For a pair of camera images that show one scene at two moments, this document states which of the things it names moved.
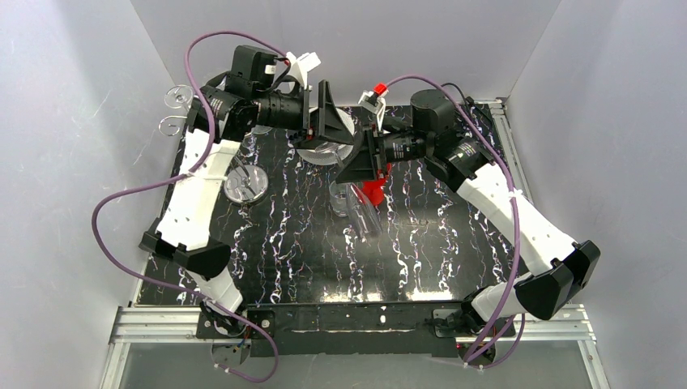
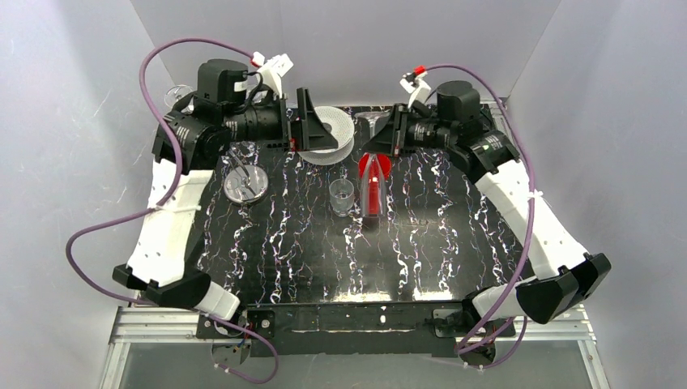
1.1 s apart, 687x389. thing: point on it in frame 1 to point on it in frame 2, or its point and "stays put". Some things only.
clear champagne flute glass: (361, 206) to (373, 198)
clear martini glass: (179, 96) stays put
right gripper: (378, 151) to (399, 129)
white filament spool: (323, 155) stays put
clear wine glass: (342, 198) stays put
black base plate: (359, 328) stays put
